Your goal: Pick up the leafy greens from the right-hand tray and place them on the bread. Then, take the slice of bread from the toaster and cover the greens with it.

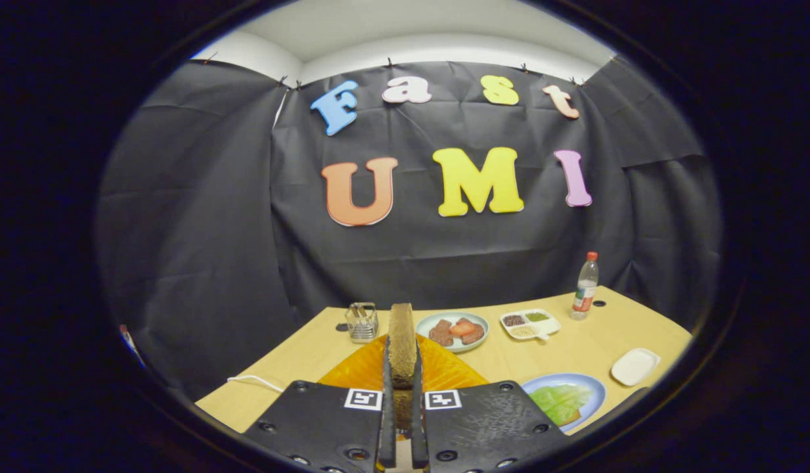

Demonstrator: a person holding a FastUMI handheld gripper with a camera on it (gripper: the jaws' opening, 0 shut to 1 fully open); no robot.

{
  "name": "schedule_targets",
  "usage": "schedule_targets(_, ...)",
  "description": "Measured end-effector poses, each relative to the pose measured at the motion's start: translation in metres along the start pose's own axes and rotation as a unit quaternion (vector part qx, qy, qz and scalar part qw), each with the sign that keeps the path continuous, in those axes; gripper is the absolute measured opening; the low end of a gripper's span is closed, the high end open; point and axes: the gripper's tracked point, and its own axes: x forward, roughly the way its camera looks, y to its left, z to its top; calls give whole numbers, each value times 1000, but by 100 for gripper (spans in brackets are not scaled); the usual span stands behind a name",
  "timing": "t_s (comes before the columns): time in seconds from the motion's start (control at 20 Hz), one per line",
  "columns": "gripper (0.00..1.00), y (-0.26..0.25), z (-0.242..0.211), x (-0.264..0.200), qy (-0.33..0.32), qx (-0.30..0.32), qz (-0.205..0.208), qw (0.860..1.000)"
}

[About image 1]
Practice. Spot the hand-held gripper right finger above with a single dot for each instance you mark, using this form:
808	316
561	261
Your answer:
490	424

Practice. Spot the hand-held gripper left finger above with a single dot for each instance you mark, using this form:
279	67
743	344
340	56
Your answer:
326	424

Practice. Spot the toasted bread slice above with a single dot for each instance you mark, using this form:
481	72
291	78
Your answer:
572	417

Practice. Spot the red meat slice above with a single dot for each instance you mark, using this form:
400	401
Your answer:
462	326

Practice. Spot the black backdrop cloth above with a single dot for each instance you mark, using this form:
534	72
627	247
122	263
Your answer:
444	256

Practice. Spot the green lettuce leaf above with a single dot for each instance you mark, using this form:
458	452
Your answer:
559	401

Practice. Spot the pale round meat plate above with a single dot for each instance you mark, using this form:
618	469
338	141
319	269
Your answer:
426	323

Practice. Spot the white rectangular plate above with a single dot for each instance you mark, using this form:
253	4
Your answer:
634	366

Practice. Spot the dark brown bread slice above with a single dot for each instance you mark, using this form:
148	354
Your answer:
402	345

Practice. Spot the brown meat piece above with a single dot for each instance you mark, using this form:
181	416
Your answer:
473	336
441	334

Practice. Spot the blue round plate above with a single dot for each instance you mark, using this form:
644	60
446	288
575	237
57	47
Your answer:
595	394

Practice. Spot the white divided seasoning dish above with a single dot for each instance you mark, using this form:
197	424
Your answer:
542	326

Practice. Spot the clear bottle with red cap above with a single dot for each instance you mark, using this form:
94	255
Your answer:
584	295

